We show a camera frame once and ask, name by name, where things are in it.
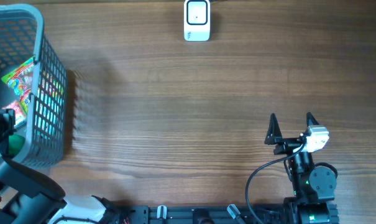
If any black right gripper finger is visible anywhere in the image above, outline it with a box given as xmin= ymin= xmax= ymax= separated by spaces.
xmin=264 ymin=113 xmax=283 ymax=145
xmin=306 ymin=112 xmax=319 ymax=126

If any green lid jar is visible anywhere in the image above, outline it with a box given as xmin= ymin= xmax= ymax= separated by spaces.
xmin=8 ymin=134 xmax=25 ymax=156

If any colourful Haribo candy bag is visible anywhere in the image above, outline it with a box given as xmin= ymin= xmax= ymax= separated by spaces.
xmin=1 ymin=57 xmax=35 ymax=114

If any small red candy packet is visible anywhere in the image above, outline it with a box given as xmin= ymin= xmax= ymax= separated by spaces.
xmin=2 ymin=100 xmax=27 ymax=128

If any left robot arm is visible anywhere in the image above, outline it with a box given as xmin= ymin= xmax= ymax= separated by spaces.
xmin=0 ymin=109 xmax=122 ymax=224

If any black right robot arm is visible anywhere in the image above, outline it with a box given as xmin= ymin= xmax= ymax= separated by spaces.
xmin=264 ymin=112 xmax=339 ymax=224

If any white barcode scanner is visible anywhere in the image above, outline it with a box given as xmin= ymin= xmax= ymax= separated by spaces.
xmin=183 ymin=0 xmax=211 ymax=42

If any grey plastic basket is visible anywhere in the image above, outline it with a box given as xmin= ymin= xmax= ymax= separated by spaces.
xmin=0 ymin=4 xmax=68 ymax=169

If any black camera cable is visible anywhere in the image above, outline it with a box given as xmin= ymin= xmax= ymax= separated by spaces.
xmin=245 ymin=133 xmax=308 ymax=224

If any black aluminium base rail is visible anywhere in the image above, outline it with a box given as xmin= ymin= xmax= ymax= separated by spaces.
xmin=119 ymin=203 xmax=339 ymax=224

